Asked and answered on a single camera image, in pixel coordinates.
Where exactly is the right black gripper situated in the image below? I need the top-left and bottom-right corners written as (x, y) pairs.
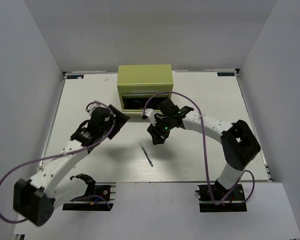
top-left (148, 115), bottom-right (175, 145)

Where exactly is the green gel pen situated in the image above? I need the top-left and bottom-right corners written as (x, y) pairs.
top-left (138, 142), bottom-right (154, 167)

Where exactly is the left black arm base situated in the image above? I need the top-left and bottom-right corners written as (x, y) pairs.
top-left (62, 173), bottom-right (117, 212)

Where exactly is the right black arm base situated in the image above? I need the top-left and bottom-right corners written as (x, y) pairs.
top-left (193, 183), bottom-right (248, 214)

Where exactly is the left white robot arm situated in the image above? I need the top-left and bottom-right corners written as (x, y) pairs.
top-left (13, 104), bottom-right (130, 227)

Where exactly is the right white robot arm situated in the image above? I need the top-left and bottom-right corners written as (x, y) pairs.
top-left (142, 98), bottom-right (261, 200)

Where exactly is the green metal tool chest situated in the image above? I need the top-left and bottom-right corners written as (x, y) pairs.
top-left (117, 64), bottom-right (174, 98)

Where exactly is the left blue corner label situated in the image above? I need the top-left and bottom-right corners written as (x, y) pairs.
top-left (66, 74), bottom-right (84, 80)

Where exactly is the blue corner label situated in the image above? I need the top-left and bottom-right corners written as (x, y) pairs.
top-left (217, 72), bottom-right (235, 77)
top-left (66, 74), bottom-right (84, 80)

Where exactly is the right blue corner label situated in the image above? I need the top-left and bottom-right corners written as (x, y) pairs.
top-left (217, 72), bottom-right (235, 77)

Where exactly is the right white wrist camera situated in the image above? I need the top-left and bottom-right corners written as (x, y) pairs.
top-left (141, 108), bottom-right (157, 126)

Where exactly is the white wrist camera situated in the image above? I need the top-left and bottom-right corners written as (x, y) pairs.
top-left (85, 100), bottom-right (101, 116)
top-left (141, 108), bottom-right (157, 126)

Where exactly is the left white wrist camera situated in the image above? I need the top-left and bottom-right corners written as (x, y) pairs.
top-left (85, 100), bottom-right (101, 116)

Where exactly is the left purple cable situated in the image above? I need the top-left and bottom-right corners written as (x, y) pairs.
top-left (0, 100), bottom-right (116, 223)

